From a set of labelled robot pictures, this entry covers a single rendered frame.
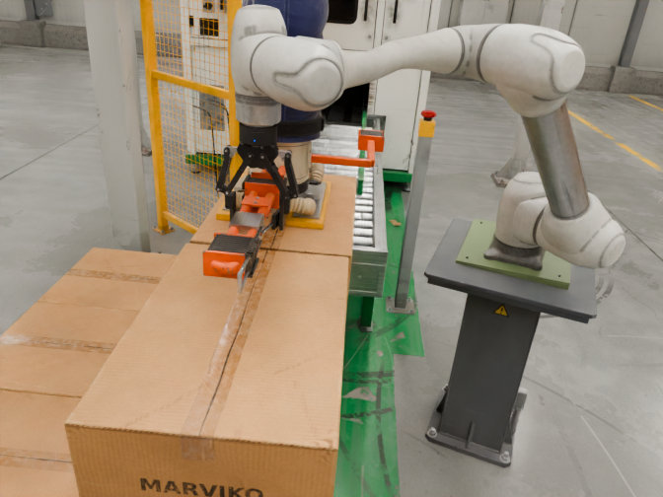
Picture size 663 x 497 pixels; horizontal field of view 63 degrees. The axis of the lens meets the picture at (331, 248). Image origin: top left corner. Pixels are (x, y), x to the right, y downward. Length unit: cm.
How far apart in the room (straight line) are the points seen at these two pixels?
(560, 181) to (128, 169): 216
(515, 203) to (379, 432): 102
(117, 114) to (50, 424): 177
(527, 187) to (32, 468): 147
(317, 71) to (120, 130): 215
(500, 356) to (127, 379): 133
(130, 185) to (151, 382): 215
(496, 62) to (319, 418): 82
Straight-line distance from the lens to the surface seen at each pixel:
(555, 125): 135
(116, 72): 287
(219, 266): 96
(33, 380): 166
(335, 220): 149
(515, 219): 174
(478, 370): 200
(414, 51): 123
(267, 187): 127
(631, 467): 243
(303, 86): 86
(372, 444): 215
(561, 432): 243
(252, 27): 103
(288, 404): 88
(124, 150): 296
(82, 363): 167
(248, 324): 105
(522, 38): 125
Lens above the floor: 154
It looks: 27 degrees down
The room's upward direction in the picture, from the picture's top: 4 degrees clockwise
